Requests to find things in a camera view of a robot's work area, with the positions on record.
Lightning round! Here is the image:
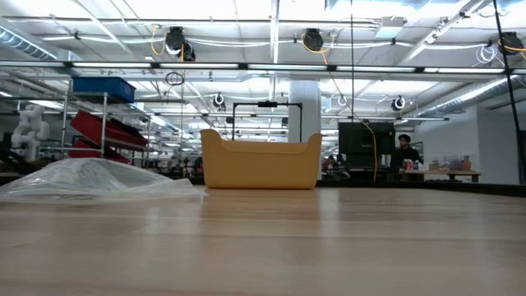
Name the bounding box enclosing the wooden table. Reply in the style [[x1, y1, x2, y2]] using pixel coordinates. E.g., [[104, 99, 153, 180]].
[[404, 168, 482, 184]]

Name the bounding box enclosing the black gantry frame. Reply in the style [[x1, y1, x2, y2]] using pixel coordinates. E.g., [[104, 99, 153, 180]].
[[231, 99, 304, 143]]

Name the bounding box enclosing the clear plastic zip bag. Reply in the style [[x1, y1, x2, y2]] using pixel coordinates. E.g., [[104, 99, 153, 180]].
[[0, 157, 208, 206]]

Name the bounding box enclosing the yellow plastic bin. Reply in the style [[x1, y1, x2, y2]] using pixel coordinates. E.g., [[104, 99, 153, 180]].
[[200, 128, 324, 191]]

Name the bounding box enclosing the white robot figure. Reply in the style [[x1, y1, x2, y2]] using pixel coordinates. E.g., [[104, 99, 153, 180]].
[[10, 103, 51, 162]]

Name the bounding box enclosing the long ceiling light strip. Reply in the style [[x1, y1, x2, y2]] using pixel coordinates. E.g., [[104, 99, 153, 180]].
[[0, 60, 526, 76]]

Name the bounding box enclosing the blue storage bin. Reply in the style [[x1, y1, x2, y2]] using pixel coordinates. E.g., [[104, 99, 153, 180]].
[[72, 76, 137, 104]]

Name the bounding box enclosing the thin black hanging cable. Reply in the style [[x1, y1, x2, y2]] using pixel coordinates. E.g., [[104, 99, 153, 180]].
[[350, 0, 355, 121]]

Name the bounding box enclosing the black monitor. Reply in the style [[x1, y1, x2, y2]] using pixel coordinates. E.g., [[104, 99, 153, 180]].
[[337, 121, 398, 169]]

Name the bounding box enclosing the person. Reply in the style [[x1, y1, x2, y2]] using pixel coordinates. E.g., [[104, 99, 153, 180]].
[[390, 133, 424, 182]]

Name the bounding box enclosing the metal shelf rack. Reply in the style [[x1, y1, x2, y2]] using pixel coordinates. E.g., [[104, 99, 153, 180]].
[[39, 77, 152, 176]]

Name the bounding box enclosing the red tilted bin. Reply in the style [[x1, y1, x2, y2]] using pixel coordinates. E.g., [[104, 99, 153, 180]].
[[67, 138, 131, 164], [68, 109, 150, 148]]

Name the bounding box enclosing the long straight black cable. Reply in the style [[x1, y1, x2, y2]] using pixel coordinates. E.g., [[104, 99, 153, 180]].
[[491, 0, 526, 185]]

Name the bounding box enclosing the silver ventilation duct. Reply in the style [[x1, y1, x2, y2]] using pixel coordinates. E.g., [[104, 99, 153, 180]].
[[410, 75, 526, 119], [0, 25, 61, 62]]

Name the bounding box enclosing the white pillar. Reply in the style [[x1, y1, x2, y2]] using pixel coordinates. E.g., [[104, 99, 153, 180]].
[[287, 79, 323, 143]]

